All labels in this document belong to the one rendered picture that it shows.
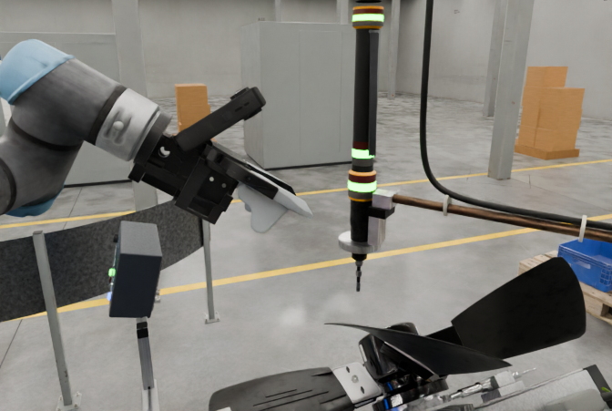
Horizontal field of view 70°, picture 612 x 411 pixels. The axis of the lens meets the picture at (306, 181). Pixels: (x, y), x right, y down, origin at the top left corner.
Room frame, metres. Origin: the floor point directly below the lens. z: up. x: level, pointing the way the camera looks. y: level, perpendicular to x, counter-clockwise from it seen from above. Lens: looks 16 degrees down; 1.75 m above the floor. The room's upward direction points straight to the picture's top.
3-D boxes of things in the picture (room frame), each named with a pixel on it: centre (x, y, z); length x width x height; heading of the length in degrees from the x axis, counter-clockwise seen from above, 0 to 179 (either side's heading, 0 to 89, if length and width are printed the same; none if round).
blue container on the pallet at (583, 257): (3.04, -2.29, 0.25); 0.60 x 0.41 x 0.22; 117
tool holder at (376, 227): (0.66, -0.10, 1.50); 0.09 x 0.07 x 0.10; 57
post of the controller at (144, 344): (1.02, 0.44, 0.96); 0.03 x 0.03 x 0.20; 22
